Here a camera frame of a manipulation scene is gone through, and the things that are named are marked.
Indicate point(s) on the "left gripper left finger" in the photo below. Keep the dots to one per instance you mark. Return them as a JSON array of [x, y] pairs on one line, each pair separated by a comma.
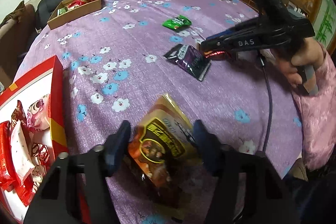
[[75, 190]]

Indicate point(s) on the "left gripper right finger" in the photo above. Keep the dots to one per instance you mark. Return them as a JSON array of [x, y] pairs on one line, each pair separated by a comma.
[[248, 189]]

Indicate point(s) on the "red white patterned packet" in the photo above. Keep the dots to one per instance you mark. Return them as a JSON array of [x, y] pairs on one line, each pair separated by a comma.
[[40, 156]]

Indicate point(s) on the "white pink snack packet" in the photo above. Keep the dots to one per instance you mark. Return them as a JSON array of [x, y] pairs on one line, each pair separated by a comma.
[[22, 162]]

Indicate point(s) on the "red gold-lettered snack packet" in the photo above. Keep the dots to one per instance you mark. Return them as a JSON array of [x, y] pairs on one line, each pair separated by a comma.
[[218, 55]]

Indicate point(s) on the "pink bear snack packet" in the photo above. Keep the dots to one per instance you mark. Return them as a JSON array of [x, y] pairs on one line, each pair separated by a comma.
[[38, 118]]

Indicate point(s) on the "dark purple plum packet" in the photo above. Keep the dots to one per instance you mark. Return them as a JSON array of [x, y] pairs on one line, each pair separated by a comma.
[[189, 59]]

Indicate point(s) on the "gold brown snack packet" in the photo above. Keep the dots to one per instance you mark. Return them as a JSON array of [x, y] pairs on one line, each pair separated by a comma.
[[162, 144]]

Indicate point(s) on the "green snack packet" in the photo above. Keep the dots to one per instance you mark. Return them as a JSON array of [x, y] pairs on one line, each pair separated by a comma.
[[177, 23]]

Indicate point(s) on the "red gold floral packet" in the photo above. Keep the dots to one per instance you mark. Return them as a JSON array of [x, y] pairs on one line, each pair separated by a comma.
[[25, 190]]

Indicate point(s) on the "long red snack pack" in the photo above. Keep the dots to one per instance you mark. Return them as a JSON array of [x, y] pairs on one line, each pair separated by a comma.
[[8, 175]]

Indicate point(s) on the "red square snack packet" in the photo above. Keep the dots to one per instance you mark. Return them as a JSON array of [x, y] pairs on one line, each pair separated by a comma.
[[18, 115]]

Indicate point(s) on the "pink sleeved right forearm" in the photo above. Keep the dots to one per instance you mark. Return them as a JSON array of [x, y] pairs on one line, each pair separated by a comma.
[[318, 116]]

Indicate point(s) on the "person's right hand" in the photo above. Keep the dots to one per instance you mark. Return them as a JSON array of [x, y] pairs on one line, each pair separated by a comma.
[[310, 53]]

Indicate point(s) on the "red gift box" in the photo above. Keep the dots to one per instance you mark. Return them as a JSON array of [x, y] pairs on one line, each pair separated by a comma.
[[45, 78]]

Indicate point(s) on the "purple floral tablecloth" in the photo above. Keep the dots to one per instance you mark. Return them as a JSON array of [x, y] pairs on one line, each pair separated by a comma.
[[115, 70]]

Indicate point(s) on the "brown armchair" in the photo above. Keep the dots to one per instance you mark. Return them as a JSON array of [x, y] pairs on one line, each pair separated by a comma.
[[17, 31]]

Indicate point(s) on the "brown cardboard snack tray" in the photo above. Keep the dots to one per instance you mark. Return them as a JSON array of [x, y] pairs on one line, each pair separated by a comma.
[[69, 10]]

